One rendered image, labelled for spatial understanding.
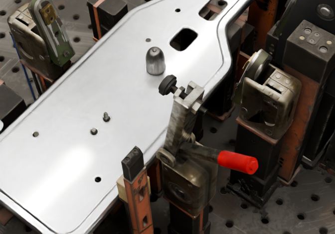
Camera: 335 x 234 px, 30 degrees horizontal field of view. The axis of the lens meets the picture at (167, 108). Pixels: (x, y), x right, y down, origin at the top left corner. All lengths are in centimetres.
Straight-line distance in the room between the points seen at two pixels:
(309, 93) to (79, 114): 37
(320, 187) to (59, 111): 56
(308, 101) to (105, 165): 34
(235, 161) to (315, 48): 23
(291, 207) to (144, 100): 41
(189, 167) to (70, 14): 75
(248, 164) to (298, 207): 49
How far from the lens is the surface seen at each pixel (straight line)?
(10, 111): 106
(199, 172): 89
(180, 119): 78
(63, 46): 107
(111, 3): 116
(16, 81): 145
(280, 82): 95
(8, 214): 128
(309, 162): 130
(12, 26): 110
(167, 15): 112
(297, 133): 111
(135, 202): 82
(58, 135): 99
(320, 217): 127
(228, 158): 81
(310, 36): 95
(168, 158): 87
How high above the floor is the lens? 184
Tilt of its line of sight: 57 degrees down
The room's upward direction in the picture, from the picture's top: 3 degrees counter-clockwise
